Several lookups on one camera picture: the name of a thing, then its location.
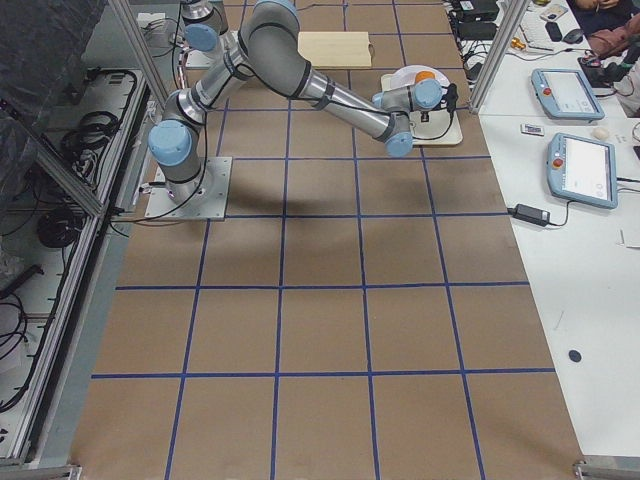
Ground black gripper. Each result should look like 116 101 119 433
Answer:
432 83 458 120

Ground white round plate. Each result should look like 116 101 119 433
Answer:
389 65 450 89

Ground orange fruit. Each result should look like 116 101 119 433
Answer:
414 70 436 83

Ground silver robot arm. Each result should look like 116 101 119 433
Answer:
180 0 228 53
148 1 458 206

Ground cream bear tray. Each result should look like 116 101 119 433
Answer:
380 73 463 146

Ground small printed card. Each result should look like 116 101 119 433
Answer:
520 123 545 137

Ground far teach pendant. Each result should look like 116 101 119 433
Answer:
530 68 605 121

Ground teach pendant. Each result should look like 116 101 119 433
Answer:
546 133 618 209
530 68 605 121

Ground wooden cutting board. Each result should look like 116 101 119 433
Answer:
298 31 372 70

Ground black power adapter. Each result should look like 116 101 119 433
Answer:
507 204 550 227

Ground near teach pendant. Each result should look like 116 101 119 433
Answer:
546 133 618 209

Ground small white ball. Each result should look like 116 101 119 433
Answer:
591 127 610 141

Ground brown paper table cover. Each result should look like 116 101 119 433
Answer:
67 0 586 480

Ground black round disc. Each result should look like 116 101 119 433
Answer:
568 350 582 363

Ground aluminium frame post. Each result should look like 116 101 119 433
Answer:
469 0 529 114

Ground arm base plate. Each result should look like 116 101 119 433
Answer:
186 30 237 70
145 157 232 221

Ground black cable bundle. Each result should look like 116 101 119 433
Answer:
59 110 124 151

